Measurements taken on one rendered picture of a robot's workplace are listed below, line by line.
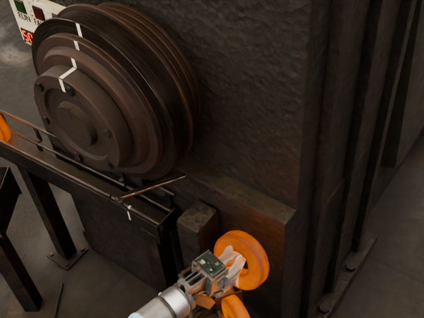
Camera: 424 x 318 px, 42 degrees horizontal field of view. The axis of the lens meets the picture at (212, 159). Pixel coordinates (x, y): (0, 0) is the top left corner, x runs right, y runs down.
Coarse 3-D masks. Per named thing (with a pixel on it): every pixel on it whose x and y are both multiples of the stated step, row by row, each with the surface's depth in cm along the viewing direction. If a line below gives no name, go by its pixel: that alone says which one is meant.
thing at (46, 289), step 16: (0, 176) 182; (0, 192) 172; (16, 192) 184; (0, 208) 172; (0, 224) 171; (0, 240) 189; (0, 256) 193; (16, 256) 202; (0, 272) 201; (16, 272) 201; (16, 288) 209; (32, 288) 215; (48, 288) 229; (16, 304) 224; (32, 304) 217; (48, 304) 224
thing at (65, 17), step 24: (48, 24) 126; (72, 24) 120; (96, 24) 120; (120, 48) 116; (144, 48) 120; (144, 72) 118; (168, 96) 122; (168, 120) 121; (168, 144) 128; (168, 168) 135
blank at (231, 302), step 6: (222, 300) 138; (228, 300) 135; (234, 300) 134; (222, 306) 140; (228, 306) 133; (234, 306) 132; (240, 306) 132; (228, 312) 136; (234, 312) 131; (240, 312) 131; (246, 312) 131
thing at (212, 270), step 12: (204, 252) 129; (192, 264) 128; (204, 264) 127; (216, 264) 127; (192, 276) 127; (204, 276) 125; (216, 276) 125; (180, 288) 125; (192, 288) 123; (204, 288) 129; (216, 288) 129; (192, 300) 124
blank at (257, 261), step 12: (228, 240) 137; (240, 240) 134; (252, 240) 135; (216, 252) 142; (240, 252) 136; (252, 252) 133; (264, 252) 134; (228, 264) 140; (252, 264) 135; (264, 264) 134; (240, 276) 139; (252, 276) 136; (264, 276) 135; (240, 288) 140; (252, 288) 137
